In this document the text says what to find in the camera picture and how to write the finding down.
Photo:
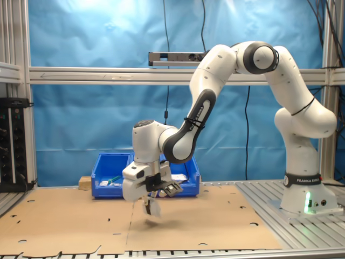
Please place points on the white Fuhrmann gauze packet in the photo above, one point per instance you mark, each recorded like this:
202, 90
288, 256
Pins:
180, 177
156, 210

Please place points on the blue bin with green item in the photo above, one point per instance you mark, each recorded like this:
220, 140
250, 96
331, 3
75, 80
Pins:
107, 191

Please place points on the small white flat packet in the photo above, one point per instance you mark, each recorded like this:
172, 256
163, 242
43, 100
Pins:
103, 183

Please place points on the blue bin with gauze packet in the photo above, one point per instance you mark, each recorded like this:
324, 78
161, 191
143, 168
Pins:
192, 186

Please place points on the chipboard block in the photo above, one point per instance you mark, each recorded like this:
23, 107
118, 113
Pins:
85, 183

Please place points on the brown cardboard sheet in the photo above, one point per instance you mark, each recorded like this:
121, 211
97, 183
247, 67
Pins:
67, 215
210, 215

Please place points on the horizontal aluminium beam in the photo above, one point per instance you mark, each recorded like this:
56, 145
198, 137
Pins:
81, 76

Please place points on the black rack device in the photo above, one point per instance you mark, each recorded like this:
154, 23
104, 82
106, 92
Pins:
14, 145

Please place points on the silver power strip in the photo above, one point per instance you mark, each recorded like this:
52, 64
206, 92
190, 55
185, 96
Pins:
175, 58

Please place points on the aluminium side beam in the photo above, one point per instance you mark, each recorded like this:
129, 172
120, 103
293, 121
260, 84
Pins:
9, 72

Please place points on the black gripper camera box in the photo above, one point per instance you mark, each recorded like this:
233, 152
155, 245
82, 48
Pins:
171, 189

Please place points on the aluminium frame post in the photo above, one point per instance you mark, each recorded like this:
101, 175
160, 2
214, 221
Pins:
20, 40
327, 162

